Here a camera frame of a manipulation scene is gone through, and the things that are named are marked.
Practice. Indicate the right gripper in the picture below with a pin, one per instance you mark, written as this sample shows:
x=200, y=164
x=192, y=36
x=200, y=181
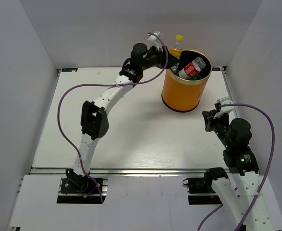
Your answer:
x=208, y=115

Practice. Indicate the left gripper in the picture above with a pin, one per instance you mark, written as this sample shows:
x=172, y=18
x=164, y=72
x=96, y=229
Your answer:
x=162, y=62

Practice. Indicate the yellow cap small bottle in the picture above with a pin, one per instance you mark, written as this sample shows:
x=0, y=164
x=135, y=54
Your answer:
x=177, y=47

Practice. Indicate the red label clear bottle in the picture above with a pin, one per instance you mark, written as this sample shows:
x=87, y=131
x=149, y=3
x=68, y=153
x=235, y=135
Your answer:
x=192, y=69

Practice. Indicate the clear unlabelled bottle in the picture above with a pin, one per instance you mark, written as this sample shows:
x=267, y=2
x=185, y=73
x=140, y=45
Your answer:
x=174, y=70

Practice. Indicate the green soda bottle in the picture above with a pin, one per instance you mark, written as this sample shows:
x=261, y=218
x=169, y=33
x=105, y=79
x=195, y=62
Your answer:
x=197, y=77

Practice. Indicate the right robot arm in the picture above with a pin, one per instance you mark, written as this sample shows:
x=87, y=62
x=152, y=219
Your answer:
x=238, y=190

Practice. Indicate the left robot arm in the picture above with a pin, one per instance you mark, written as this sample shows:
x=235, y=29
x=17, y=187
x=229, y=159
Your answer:
x=94, y=116

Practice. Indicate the orange cylindrical bin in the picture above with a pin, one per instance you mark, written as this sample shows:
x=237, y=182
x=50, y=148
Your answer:
x=182, y=95

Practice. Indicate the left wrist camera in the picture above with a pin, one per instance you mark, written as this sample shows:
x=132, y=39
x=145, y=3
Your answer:
x=153, y=38

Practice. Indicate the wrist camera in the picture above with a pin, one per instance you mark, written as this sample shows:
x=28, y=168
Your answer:
x=223, y=106
x=153, y=38

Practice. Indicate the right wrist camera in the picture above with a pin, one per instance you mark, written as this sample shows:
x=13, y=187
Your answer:
x=223, y=106

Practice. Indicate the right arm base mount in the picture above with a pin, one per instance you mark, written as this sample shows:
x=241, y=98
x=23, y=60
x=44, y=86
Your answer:
x=200, y=191

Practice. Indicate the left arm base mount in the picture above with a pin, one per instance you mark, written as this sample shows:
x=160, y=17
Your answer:
x=69, y=193

